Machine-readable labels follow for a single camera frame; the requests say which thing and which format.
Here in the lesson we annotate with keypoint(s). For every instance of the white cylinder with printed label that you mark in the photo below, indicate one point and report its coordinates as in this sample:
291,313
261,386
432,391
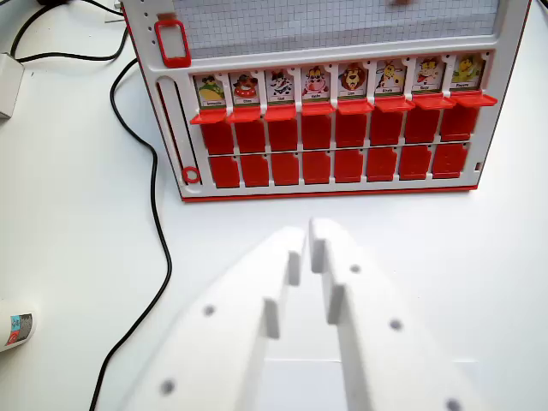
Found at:
15,325

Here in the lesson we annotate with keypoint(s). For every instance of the red flap of tiger card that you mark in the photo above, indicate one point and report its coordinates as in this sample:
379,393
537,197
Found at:
433,102

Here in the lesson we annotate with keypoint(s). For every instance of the white box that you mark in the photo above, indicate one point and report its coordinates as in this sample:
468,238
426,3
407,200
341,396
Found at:
8,85

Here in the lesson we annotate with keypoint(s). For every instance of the black box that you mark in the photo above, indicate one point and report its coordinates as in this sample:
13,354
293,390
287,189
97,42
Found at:
51,1

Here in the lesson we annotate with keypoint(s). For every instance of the red and white game board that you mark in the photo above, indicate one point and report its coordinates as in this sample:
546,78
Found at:
342,141

